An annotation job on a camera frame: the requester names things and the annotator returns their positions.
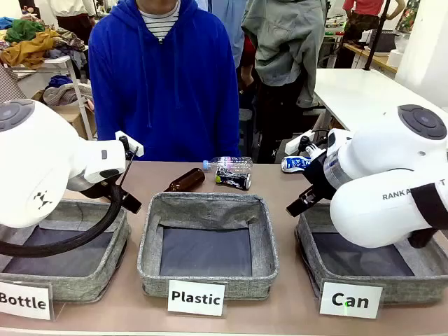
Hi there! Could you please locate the person in blue hoodie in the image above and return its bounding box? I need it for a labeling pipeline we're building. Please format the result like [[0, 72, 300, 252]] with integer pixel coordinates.
[[88, 0, 241, 162]]

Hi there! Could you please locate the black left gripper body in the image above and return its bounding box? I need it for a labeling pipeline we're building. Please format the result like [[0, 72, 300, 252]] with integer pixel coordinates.
[[80, 178, 125, 202]]

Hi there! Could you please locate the clear plastic bottle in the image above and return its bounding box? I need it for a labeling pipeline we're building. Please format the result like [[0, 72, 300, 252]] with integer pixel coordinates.
[[202, 155, 254, 174]]

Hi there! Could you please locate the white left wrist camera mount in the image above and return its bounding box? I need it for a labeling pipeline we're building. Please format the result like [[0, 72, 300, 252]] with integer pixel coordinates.
[[115, 130, 145, 157]]

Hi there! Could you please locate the white Can label card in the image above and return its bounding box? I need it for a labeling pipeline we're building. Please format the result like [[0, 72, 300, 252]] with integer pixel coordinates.
[[318, 281, 384, 320]]

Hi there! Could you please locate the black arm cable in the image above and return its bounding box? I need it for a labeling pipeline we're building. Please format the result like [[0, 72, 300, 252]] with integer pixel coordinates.
[[0, 183, 127, 258]]

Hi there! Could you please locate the white side table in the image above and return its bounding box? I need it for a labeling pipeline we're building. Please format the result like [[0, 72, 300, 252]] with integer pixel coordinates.
[[312, 67, 448, 141]]

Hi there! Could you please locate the grey basket labelled Bottle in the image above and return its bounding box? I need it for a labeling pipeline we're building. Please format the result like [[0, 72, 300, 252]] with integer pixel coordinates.
[[0, 199, 132, 304]]

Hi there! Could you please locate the green cloth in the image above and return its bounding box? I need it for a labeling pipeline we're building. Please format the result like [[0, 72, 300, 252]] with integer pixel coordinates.
[[4, 18, 46, 45]]

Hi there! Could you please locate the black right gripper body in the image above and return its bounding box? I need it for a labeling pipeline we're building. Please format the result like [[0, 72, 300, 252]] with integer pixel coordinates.
[[300, 153, 338, 202]]

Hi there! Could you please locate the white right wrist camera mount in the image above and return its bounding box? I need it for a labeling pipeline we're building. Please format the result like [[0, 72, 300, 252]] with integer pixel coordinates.
[[283, 130, 316, 155]]

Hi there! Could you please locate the mustard yellow cloth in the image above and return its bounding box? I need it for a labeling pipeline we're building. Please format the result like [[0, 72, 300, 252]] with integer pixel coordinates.
[[0, 30, 61, 70]]

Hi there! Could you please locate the grey basket labelled Plastic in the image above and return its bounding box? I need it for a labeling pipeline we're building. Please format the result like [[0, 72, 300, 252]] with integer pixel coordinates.
[[136, 191, 280, 301]]

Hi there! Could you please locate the cardboard box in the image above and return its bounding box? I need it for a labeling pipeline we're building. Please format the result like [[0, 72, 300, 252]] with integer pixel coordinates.
[[52, 104, 98, 141]]

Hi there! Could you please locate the black drink can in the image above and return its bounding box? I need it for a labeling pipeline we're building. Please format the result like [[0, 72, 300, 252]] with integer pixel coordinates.
[[213, 167, 253, 191]]

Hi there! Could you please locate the person in red top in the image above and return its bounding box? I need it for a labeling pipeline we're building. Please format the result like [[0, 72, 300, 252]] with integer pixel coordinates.
[[342, 0, 386, 43]]

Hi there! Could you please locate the black stand pole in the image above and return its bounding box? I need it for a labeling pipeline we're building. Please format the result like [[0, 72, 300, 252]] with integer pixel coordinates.
[[363, 0, 392, 71]]

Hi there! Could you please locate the white clothes table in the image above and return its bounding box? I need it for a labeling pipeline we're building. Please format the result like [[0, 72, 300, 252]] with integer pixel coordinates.
[[0, 55, 97, 141]]

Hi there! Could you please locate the person in grey jacket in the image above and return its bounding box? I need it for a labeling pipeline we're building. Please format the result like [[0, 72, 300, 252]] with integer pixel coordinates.
[[240, 0, 327, 165]]

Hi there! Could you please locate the blue white drink can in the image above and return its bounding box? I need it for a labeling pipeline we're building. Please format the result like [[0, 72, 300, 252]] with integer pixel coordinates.
[[281, 155, 313, 174]]

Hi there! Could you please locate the grey basket labelled Can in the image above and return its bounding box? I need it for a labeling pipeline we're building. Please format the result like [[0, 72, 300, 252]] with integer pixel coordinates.
[[294, 201, 448, 306]]

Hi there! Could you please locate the brown glass bottle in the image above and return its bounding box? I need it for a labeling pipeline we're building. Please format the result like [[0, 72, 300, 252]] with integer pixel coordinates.
[[164, 167, 207, 193]]

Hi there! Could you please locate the black strap on arm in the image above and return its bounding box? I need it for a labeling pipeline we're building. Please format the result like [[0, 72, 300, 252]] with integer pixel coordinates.
[[407, 181, 448, 249]]

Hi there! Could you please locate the white Bottle label card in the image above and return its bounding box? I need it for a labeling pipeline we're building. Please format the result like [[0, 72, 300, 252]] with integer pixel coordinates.
[[0, 280, 54, 321]]

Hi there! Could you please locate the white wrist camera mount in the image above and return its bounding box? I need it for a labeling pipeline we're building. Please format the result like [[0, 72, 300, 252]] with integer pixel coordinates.
[[283, 130, 316, 155], [115, 130, 145, 157]]

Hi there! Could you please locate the wooden desk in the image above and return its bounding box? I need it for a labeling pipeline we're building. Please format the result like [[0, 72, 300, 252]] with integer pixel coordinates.
[[343, 41, 400, 74]]

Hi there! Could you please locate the white Plastic label card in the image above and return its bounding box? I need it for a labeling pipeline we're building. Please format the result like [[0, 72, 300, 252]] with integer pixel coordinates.
[[167, 279, 227, 318]]

